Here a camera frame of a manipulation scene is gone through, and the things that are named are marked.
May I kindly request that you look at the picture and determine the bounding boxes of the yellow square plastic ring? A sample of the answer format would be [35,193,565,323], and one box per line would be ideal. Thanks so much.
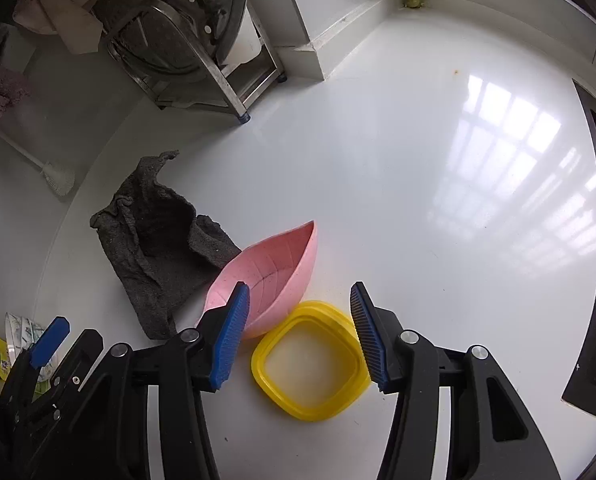
[250,300,371,421]

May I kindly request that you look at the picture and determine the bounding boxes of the grey cloth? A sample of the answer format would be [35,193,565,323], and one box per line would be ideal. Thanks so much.
[90,150,242,341]

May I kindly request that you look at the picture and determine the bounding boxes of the steel dish rack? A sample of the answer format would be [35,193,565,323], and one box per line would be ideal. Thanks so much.
[105,0,286,123]

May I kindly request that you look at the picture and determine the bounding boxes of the white cutting board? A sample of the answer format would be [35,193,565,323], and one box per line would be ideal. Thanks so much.
[220,10,264,66]

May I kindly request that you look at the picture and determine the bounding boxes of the pink leaf-shaped dish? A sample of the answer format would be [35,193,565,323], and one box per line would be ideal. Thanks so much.
[201,220,320,339]

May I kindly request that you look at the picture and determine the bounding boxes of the stack of white patterned bowls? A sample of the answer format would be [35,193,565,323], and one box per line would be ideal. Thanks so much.
[4,312,49,361]

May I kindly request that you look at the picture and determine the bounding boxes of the steel pot lid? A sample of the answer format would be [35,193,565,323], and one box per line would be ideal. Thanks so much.
[107,4,214,88]

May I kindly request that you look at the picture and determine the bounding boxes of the beige cloth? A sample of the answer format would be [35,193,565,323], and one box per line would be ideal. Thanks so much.
[13,0,104,56]

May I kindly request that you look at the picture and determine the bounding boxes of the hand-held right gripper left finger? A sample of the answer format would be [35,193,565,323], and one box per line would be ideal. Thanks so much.
[43,281,251,480]

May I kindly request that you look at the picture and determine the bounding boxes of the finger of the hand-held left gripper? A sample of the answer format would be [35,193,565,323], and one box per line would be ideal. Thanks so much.
[38,329,104,411]
[0,316,71,403]

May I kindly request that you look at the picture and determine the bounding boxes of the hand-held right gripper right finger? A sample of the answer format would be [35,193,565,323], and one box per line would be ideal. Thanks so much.
[349,281,561,480]

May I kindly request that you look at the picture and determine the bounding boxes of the white bottle brush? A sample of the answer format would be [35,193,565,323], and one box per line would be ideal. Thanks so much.
[0,127,76,197]

